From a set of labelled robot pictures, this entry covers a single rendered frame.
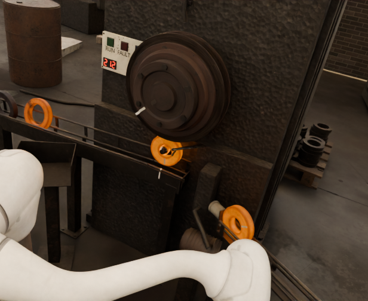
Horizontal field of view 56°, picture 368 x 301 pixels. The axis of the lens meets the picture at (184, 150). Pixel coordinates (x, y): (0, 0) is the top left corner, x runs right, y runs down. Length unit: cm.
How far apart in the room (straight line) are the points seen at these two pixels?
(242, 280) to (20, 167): 51
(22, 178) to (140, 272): 30
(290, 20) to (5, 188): 112
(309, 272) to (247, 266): 172
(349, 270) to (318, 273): 24
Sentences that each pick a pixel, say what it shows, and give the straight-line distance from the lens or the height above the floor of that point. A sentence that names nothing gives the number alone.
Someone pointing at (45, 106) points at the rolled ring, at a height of 76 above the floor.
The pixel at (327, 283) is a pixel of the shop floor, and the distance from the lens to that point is 247.
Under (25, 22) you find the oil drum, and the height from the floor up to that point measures 72.
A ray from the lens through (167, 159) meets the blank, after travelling 165.
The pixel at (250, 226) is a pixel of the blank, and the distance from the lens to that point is 141.
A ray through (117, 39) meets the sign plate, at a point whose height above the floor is 122.
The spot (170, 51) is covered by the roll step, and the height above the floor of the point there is 128.
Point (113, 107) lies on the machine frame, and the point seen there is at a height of 87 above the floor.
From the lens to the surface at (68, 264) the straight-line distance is 217.
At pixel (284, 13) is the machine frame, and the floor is 149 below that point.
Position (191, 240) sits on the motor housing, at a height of 52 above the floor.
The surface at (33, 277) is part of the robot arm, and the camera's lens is 66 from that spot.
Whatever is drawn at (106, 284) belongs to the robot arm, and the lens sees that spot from 68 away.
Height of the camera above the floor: 164
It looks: 30 degrees down
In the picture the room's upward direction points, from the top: 10 degrees clockwise
